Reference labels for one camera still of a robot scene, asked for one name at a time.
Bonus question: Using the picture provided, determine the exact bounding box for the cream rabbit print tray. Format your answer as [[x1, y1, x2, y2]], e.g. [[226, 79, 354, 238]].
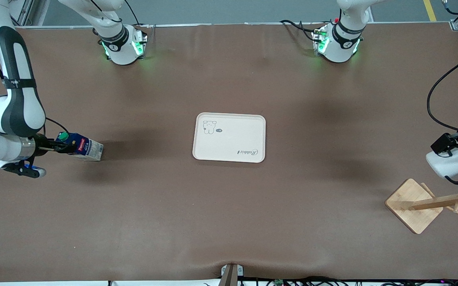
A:
[[192, 112, 266, 163]]

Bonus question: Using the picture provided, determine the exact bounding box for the blue milk carton green cap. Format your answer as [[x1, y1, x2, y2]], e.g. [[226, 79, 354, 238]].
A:
[[54, 131, 104, 162]]

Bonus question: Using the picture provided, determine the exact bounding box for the black arm base cable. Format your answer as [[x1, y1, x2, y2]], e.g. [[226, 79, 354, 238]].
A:
[[280, 19, 325, 43], [124, 0, 152, 31]]

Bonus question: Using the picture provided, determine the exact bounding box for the wooden mug tree stand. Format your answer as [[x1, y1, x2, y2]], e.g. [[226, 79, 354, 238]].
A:
[[385, 169, 458, 235]]

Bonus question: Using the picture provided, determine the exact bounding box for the black left arm base cable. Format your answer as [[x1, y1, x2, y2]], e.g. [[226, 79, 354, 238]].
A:
[[280, 19, 325, 43]]

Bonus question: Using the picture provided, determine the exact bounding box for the white smiley mug black handle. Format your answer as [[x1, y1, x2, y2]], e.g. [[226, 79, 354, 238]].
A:
[[426, 148, 458, 186]]

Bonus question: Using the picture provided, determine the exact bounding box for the black right arm base cable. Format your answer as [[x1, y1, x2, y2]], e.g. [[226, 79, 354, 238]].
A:
[[124, 0, 152, 31]]

